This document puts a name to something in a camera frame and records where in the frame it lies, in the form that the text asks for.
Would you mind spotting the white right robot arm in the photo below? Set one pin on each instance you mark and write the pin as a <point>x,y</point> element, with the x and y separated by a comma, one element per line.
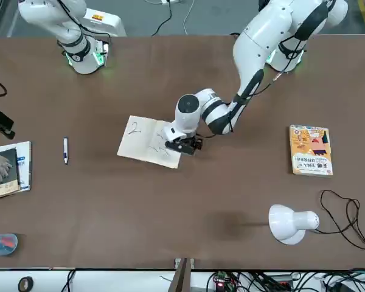
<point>48,15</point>

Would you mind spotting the white lined notebook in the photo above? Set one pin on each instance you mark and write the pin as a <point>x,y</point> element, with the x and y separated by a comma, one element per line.
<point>134,143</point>

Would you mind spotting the clear plastic pen cup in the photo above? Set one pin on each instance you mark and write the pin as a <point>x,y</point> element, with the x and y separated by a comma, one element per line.
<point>9,249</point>

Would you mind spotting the circuit board with red light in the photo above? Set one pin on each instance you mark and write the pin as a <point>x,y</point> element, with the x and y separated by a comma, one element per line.
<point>220,281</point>

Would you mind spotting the white desk lamp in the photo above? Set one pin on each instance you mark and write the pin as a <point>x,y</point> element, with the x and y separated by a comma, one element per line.
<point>286,222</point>

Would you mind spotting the yellow illustrated book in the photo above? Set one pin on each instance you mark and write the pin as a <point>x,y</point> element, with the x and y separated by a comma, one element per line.
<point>310,152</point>

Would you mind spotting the white blue book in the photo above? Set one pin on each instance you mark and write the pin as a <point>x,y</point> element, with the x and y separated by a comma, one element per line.
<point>25,164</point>

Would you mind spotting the black tape roll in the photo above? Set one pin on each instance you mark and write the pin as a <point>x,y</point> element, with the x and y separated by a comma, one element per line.
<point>20,284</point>

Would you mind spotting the aluminium frame post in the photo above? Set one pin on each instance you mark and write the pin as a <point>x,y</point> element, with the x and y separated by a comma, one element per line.
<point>182,276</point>

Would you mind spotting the dark book with hands cover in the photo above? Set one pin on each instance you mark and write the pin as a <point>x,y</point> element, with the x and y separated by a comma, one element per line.
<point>3,170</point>

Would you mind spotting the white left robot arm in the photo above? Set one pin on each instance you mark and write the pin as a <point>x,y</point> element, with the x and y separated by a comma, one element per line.
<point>261,39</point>

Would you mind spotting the blue white marker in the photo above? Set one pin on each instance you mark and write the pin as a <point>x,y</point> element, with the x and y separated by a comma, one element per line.
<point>65,150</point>

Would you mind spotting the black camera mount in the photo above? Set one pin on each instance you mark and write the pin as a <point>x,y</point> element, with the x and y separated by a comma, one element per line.
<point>1,123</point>

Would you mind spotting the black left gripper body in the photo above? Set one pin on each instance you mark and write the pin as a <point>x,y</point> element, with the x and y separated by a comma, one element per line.
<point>188,141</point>

